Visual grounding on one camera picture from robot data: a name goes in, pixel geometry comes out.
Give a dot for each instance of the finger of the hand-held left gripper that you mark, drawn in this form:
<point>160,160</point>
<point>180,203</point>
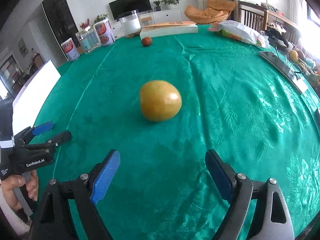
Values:
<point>42,128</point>
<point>56,140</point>

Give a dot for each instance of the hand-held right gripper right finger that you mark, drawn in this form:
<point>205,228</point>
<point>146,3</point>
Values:
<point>220,177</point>

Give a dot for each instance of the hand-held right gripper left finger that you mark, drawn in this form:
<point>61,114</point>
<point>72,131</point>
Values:
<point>105,177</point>

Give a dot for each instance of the yellow-green mango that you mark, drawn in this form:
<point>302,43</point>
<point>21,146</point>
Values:
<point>160,101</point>

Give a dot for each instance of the person's left hand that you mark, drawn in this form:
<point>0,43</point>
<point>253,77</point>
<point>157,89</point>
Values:
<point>7,192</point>

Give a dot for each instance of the white foam board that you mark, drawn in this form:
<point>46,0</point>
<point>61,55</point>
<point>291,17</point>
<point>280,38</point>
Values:
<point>37,90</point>

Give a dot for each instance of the small red-label tin can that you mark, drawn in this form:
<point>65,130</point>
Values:
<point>70,50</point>

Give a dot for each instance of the clear glass jar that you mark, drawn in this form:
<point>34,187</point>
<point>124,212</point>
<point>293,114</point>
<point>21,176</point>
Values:
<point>88,41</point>

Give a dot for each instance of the red flower bunch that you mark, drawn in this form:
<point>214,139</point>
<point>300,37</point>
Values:
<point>85,24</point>

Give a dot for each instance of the tall red-label tin can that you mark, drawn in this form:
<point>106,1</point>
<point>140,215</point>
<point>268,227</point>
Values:
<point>104,33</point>

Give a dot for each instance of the dark tall cabinet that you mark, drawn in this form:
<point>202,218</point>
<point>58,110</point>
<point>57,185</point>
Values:
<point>58,15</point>

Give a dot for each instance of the green leafy plant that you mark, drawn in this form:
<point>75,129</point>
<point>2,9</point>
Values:
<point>100,18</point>

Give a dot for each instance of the small red-brown fruit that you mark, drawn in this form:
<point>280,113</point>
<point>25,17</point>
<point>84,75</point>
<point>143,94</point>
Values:
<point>146,41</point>

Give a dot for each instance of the black-lid frosted jar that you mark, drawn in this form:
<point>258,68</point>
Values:
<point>130,23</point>

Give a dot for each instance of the pile of colourful toys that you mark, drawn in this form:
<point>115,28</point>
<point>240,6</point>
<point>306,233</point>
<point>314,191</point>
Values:
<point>303,63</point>

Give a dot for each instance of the white snack bag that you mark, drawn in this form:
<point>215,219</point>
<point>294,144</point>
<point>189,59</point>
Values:
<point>240,32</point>

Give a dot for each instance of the black television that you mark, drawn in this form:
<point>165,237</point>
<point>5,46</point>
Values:
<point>130,5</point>

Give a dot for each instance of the white flat box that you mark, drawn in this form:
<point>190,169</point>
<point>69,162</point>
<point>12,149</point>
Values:
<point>170,31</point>

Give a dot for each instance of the white low cabinet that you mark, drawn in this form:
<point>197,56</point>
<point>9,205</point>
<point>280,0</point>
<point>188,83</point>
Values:
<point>167,16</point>

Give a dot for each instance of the orange bean bag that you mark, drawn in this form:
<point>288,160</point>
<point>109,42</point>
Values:
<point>212,11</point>

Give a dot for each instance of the wooden chair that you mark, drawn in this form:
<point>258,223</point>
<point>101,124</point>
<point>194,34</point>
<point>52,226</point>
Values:
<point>251,13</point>

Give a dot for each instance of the small plant in black pot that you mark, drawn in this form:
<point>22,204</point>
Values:
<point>157,5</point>

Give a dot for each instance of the wooden side table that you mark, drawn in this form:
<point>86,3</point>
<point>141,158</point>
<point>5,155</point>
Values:
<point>281,20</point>

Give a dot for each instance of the large green potted plant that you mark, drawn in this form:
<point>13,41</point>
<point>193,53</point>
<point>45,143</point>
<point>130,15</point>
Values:
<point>171,0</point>

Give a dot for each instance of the framed wall picture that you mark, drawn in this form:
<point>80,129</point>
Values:
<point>23,47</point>

